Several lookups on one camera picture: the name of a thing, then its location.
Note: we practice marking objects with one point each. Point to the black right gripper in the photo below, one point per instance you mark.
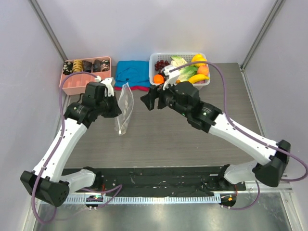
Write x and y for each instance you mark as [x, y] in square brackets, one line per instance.
[159, 97]

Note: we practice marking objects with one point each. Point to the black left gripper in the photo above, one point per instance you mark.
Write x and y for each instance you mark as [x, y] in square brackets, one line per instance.
[116, 110]

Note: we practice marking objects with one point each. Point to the clear zip top bag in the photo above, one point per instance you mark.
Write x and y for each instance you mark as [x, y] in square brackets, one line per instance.
[126, 105]

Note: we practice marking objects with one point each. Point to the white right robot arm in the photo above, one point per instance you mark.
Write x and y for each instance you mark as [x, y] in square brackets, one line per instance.
[268, 165]

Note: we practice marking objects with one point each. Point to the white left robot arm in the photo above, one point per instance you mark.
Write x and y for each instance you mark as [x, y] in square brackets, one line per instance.
[46, 181]

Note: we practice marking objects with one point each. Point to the orange fruit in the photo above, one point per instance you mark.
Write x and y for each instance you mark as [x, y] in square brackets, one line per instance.
[158, 79]

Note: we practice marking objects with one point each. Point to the magenta folded cloth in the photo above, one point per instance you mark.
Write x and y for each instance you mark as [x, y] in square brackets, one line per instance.
[142, 88]

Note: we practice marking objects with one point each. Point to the blue folded cloth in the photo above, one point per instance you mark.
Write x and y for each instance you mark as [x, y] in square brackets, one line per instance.
[135, 73]

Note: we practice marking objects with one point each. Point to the red grape bunch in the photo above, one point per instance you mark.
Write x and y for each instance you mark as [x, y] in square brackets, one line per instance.
[160, 64]

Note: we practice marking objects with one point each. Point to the white plastic basket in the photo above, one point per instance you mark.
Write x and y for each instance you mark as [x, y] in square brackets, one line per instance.
[166, 56]

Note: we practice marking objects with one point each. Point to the green lettuce leaf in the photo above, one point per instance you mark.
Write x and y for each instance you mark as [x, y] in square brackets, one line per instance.
[187, 72]

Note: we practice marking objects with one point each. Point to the pink floral roll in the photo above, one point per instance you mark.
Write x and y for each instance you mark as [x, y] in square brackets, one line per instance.
[105, 65]

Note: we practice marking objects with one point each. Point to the pink divided storage box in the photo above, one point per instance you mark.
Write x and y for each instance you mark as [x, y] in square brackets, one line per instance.
[76, 84]

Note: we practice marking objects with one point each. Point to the black roll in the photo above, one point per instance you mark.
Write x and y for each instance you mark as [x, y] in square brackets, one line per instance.
[97, 65]

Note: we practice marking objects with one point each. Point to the yellow banana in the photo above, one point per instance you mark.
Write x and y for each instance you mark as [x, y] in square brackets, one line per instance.
[198, 77]

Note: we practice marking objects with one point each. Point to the dark brown roll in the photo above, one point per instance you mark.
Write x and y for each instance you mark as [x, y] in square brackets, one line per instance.
[87, 66]

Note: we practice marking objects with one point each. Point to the peach fruit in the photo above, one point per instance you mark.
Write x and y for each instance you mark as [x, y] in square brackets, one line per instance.
[204, 70]

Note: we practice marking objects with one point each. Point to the yellow striped roll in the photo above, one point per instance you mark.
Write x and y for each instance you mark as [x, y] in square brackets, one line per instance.
[77, 65]

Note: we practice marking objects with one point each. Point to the dark floral sushi roll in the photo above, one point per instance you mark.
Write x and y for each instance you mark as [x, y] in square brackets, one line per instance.
[67, 68]

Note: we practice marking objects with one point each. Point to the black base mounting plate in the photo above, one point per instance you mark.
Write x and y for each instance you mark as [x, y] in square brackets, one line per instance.
[167, 181]

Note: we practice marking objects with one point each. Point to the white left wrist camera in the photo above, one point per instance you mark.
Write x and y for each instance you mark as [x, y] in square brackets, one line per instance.
[109, 85]

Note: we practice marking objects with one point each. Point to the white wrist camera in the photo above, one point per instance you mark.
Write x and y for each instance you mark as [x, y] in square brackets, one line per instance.
[109, 85]
[172, 74]

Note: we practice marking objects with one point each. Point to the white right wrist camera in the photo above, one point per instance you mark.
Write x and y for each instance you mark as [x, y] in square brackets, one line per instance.
[172, 74]

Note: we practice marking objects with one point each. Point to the white slotted cable duct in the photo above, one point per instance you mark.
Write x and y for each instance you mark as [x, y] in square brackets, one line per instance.
[89, 199]

